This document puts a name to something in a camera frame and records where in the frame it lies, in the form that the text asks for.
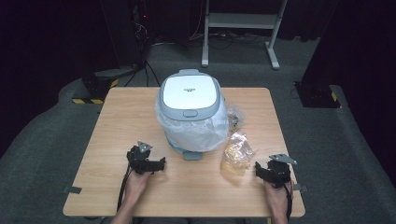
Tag white metal stand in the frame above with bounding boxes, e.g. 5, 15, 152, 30
201, 0, 290, 70

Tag person's left hand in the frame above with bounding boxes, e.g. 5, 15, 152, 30
125, 170, 154, 202

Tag hanging cable bundle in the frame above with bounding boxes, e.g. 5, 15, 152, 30
130, 0, 162, 88

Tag yellow plastic bag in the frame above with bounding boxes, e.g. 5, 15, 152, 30
219, 132, 256, 175

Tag white plastic bin liner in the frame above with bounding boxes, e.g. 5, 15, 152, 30
155, 96, 230, 153

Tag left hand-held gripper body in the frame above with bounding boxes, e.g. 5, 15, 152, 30
126, 140, 153, 175

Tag clear plastic wrapper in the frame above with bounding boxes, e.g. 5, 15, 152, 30
226, 104, 246, 132

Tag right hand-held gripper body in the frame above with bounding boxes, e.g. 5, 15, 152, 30
268, 153, 298, 189

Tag black stand base striped tape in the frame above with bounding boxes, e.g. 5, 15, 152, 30
72, 66, 138, 105
293, 80, 342, 109

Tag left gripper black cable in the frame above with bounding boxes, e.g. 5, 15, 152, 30
116, 162, 133, 213

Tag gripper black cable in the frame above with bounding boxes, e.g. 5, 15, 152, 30
283, 181, 295, 221
116, 162, 133, 213

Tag floor cables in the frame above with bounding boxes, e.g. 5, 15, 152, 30
186, 30, 270, 50

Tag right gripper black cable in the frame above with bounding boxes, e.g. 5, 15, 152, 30
283, 181, 295, 221

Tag person's right hand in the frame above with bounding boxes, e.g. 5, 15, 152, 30
263, 179, 294, 216

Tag white and grey pedal bin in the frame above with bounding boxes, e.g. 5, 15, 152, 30
155, 68, 230, 161

